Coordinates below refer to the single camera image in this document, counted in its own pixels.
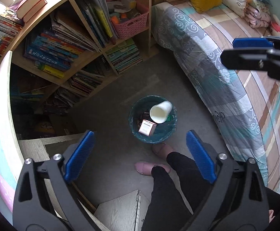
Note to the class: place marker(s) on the pink blue marathon towel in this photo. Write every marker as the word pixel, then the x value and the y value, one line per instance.
pixel 11 158

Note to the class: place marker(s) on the pink plastic basket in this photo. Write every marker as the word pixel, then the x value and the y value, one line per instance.
pixel 128 17

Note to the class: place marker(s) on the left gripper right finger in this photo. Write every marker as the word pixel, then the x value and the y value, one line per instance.
pixel 202 159

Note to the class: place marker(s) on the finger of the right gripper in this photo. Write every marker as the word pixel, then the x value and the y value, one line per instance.
pixel 263 42
pixel 260 59

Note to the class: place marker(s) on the pink slipper right foot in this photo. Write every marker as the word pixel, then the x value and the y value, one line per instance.
pixel 162 150

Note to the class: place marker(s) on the black trouser leg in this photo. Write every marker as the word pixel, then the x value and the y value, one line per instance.
pixel 167 210

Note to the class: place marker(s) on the small white red box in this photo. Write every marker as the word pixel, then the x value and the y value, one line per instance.
pixel 147 127

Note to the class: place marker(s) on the white paper cup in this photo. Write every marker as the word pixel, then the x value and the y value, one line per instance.
pixel 159 113

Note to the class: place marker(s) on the pink slipper left foot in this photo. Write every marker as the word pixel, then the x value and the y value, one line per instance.
pixel 145 168

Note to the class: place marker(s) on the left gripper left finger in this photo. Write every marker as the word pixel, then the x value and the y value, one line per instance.
pixel 76 155

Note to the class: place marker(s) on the stacked books on shelf top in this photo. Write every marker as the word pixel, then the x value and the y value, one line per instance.
pixel 26 9

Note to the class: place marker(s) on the pink slipper foot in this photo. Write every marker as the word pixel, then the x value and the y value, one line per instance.
pixel 145 168
pixel 162 150

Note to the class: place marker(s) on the wooden bookshelf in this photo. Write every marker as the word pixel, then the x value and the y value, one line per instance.
pixel 67 52

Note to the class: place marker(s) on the patterned bed quilt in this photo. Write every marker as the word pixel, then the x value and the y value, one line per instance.
pixel 244 104

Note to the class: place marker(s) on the teal trash bin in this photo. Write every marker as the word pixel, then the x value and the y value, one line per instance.
pixel 140 111

